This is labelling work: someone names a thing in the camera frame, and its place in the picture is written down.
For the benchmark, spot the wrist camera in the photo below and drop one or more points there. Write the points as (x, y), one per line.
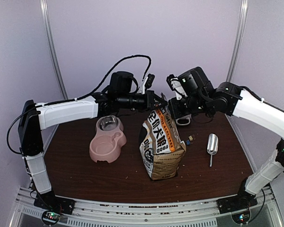
(146, 83)
(176, 86)

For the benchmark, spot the right aluminium frame post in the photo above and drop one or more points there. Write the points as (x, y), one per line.
(238, 38)

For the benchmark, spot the front aluminium rail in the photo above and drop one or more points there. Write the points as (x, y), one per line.
(201, 213)

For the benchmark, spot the metal scoop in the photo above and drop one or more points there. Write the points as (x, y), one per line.
(212, 146)

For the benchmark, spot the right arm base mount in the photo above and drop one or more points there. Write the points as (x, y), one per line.
(238, 205)

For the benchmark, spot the pink double pet bowl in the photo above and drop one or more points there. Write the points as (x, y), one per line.
(106, 145)

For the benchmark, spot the aluminium frame post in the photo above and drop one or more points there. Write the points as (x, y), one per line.
(238, 38)
(53, 54)

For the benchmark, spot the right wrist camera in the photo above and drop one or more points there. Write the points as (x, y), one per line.
(176, 86)

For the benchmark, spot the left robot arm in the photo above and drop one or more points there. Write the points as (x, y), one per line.
(37, 117)

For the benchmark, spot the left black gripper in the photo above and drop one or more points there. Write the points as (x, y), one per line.
(151, 96)

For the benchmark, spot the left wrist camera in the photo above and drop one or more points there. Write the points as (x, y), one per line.
(146, 83)

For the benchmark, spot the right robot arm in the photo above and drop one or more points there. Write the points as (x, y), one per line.
(196, 95)

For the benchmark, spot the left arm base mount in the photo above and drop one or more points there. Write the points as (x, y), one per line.
(54, 207)

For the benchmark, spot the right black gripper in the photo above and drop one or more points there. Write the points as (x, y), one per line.
(176, 112)

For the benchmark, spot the patterned ceramic mug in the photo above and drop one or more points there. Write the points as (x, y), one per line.
(184, 121)

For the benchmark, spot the dog food bag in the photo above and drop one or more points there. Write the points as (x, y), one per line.
(160, 145)

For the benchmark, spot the left aluminium frame post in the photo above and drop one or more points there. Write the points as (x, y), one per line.
(53, 54)

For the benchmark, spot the steel bowl insert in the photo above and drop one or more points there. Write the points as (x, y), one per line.
(108, 123)

